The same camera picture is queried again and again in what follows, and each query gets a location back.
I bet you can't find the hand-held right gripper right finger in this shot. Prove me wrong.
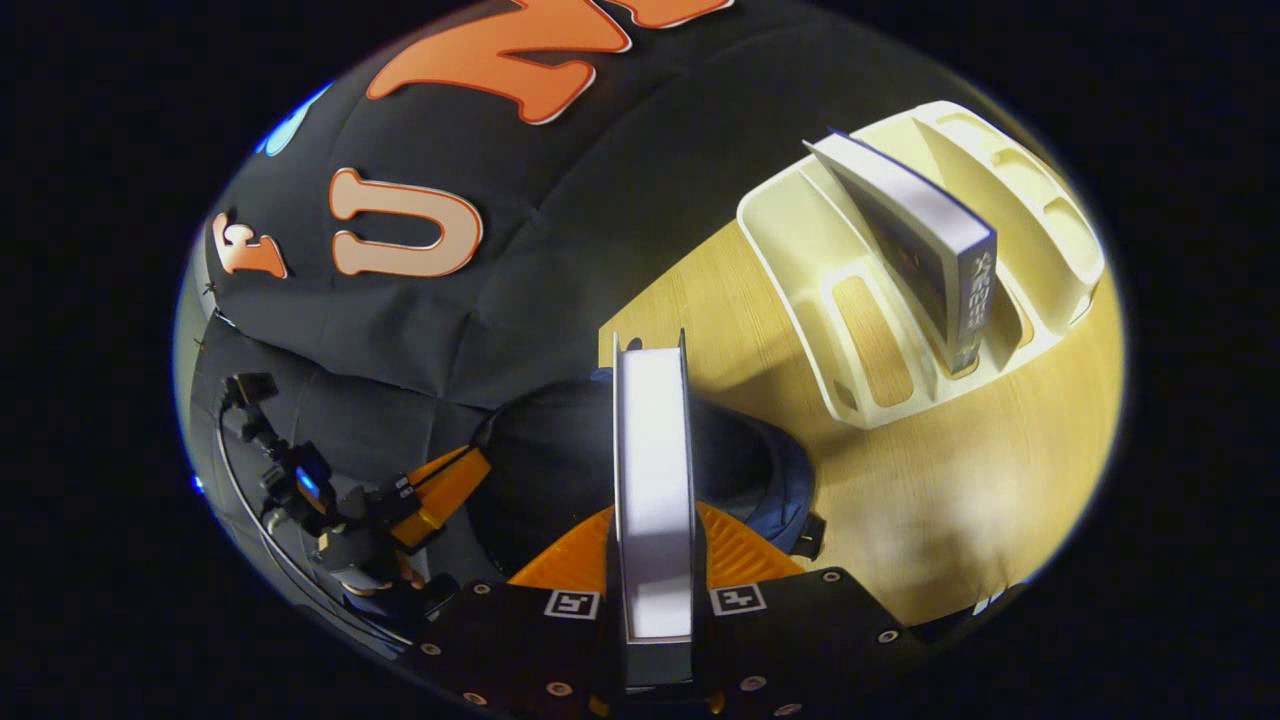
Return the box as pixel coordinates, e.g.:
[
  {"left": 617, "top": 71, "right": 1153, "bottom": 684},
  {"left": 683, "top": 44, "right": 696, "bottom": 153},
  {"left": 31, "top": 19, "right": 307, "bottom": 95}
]
[{"left": 695, "top": 499, "right": 927, "bottom": 720}]

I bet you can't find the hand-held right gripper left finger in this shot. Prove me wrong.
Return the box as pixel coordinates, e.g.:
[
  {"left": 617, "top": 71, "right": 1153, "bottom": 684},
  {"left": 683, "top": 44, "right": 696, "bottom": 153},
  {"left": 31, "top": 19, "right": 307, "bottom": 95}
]
[{"left": 405, "top": 503, "right": 615, "bottom": 719}]

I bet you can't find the blue schoolbag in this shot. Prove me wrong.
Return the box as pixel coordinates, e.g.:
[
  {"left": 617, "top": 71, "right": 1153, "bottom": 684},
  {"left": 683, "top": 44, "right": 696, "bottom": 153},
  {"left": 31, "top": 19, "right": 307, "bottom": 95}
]
[{"left": 465, "top": 367, "right": 827, "bottom": 593}]

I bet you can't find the white-spined book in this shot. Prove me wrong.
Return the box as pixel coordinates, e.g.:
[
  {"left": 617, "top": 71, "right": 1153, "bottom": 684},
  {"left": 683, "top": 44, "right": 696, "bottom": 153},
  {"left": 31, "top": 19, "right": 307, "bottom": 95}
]
[{"left": 606, "top": 329, "right": 709, "bottom": 693}]

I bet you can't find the cream plastic bookshelf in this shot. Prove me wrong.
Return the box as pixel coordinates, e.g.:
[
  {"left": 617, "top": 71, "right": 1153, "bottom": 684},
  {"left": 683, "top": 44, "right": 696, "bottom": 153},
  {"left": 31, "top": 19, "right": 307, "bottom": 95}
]
[{"left": 737, "top": 100, "right": 1107, "bottom": 432}]

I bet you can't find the blue-spined book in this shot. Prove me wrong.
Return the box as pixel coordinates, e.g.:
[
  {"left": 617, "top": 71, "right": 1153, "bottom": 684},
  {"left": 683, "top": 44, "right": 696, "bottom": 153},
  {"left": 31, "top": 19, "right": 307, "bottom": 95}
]
[{"left": 804, "top": 129, "right": 999, "bottom": 374}]

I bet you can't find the black backdrop cloth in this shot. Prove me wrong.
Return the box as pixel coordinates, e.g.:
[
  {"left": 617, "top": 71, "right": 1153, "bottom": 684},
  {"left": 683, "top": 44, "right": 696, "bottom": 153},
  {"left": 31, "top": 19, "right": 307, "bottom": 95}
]
[{"left": 172, "top": 0, "right": 961, "bottom": 651}]

